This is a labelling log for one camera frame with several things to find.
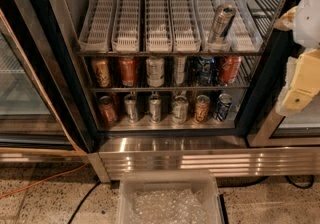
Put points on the bubble wrap sheet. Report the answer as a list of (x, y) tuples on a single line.
[(168, 207)]

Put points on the red can middle shelf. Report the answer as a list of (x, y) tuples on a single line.
[(228, 69)]

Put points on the red can shelf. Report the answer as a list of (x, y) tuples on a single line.
[(108, 110), (228, 69)]

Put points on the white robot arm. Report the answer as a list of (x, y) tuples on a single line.
[(306, 30)]

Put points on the white can bottom shelf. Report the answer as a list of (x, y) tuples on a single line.
[(180, 109)]

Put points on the clear plastic bin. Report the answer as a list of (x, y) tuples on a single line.
[(145, 181)]

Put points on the glass fridge door left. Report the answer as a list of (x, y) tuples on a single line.
[(30, 128)]

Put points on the stainless steel fridge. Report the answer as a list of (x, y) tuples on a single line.
[(245, 144)]

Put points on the silver slim can bottom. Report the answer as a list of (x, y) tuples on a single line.
[(155, 108)]

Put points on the silver redbull can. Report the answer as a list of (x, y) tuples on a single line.
[(222, 22)]

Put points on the silver can bottom shelf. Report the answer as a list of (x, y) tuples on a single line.
[(131, 108)]

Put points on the blue can shelf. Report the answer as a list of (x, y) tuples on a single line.
[(224, 103), (204, 68)]

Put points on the tan can bottom shelf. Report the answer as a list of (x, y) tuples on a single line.
[(201, 108)]

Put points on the white can middle shelf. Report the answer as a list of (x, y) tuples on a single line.
[(155, 71)]

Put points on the white can shelf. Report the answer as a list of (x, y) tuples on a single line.
[(180, 109), (155, 71)]

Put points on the tan can shelf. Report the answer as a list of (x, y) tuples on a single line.
[(201, 108), (101, 71)]

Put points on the silver can middle shelf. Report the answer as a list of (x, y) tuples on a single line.
[(179, 69)]

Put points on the blue can middle shelf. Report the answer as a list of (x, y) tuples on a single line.
[(204, 68)]

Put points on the silver can shelf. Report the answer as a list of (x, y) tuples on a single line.
[(131, 108), (179, 69)]

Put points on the blue can bottom shelf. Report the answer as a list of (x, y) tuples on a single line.
[(224, 103)]

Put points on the red can bottom shelf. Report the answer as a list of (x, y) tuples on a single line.
[(108, 110)]

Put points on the tan can middle shelf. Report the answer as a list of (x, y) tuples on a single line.
[(101, 71)]

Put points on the orange can middle shelf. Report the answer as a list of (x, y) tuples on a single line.
[(128, 71)]

